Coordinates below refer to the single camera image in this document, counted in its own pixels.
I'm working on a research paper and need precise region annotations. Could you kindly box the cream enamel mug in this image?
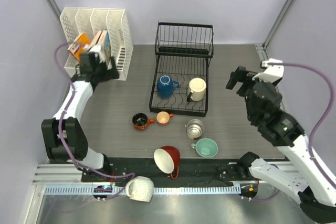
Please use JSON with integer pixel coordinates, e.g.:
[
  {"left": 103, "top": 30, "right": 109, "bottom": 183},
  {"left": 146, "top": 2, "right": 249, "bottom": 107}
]
[{"left": 187, "top": 78, "right": 207, "bottom": 102}]

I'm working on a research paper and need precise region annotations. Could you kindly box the blue mug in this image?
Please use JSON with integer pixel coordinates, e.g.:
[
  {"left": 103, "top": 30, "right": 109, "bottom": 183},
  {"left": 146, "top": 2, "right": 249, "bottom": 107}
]
[{"left": 157, "top": 75, "right": 180, "bottom": 99}]

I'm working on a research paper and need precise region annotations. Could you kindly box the orange black mug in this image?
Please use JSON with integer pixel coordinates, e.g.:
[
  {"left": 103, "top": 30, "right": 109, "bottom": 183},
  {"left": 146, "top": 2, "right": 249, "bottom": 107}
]
[{"left": 132, "top": 113, "right": 155, "bottom": 130}]

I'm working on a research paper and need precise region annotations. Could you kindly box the white mug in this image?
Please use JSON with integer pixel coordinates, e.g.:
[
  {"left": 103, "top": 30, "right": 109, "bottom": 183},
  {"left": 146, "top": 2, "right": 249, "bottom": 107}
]
[{"left": 125, "top": 176, "right": 154, "bottom": 202}]

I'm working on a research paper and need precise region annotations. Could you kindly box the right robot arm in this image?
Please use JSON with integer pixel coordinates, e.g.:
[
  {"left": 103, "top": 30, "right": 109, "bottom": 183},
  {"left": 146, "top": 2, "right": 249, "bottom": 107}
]
[{"left": 226, "top": 63, "right": 335, "bottom": 223}]

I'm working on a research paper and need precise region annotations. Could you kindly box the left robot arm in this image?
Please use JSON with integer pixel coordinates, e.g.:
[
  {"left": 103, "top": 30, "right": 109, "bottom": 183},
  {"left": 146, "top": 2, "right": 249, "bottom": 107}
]
[{"left": 41, "top": 52, "right": 119, "bottom": 182}]

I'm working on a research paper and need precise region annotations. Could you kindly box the orange book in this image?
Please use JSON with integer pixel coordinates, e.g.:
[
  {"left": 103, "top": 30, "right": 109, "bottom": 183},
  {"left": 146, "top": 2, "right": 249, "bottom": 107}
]
[{"left": 67, "top": 33, "right": 91, "bottom": 62}]

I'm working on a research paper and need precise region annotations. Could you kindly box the white plastic file organizer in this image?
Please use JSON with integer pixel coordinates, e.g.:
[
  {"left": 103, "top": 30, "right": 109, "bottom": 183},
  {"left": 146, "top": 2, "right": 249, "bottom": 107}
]
[{"left": 59, "top": 7, "right": 133, "bottom": 81}]

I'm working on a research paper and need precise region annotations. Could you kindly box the steel cup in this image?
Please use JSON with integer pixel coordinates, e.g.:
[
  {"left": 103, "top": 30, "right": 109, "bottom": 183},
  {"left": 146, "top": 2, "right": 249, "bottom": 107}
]
[{"left": 185, "top": 119, "right": 204, "bottom": 140}]

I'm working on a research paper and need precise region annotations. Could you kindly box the small orange cup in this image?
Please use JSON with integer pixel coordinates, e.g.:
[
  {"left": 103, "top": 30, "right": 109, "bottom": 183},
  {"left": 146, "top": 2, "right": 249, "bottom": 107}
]
[{"left": 156, "top": 111, "right": 174, "bottom": 125}]

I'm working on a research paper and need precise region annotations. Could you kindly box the mint green cup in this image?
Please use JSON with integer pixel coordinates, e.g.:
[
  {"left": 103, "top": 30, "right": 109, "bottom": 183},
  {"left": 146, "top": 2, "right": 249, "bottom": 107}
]
[{"left": 191, "top": 138, "right": 218, "bottom": 158}]

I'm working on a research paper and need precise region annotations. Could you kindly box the large white red cup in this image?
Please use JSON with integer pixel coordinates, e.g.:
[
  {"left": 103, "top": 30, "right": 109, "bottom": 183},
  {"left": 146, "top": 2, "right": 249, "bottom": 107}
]
[{"left": 153, "top": 145, "right": 181, "bottom": 179}]

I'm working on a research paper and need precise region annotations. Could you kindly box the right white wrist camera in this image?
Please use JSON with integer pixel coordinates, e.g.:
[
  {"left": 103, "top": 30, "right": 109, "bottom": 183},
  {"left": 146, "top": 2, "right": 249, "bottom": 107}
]
[{"left": 252, "top": 58, "right": 284, "bottom": 86}]

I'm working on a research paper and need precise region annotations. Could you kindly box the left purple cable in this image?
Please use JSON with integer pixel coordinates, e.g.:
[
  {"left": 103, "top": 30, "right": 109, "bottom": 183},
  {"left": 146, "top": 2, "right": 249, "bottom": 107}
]
[{"left": 54, "top": 42, "right": 135, "bottom": 180}]

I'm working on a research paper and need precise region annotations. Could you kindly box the purple cable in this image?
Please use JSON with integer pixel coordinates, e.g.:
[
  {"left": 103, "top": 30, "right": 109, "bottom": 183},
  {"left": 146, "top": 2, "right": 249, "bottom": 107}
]
[
  {"left": 266, "top": 61, "right": 336, "bottom": 189},
  {"left": 54, "top": 42, "right": 135, "bottom": 180}
]

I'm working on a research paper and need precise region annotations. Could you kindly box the black wire dish rack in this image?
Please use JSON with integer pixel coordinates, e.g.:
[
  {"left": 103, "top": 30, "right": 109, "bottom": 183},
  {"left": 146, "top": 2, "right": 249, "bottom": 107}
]
[{"left": 149, "top": 22, "right": 214, "bottom": 117}]

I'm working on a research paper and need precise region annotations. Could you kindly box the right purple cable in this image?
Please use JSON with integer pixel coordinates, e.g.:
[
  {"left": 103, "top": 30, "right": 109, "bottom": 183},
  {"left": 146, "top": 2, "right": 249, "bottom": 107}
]
[{"left": 266, "top": 61, "right": 336, "bottom": 189}]

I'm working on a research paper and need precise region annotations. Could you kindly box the slotted cable duct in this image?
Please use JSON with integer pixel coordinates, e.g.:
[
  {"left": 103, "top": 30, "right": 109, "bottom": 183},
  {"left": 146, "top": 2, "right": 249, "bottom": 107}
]
[{"left": 44, "top": 184, "right": 241, "bottom": 195}]

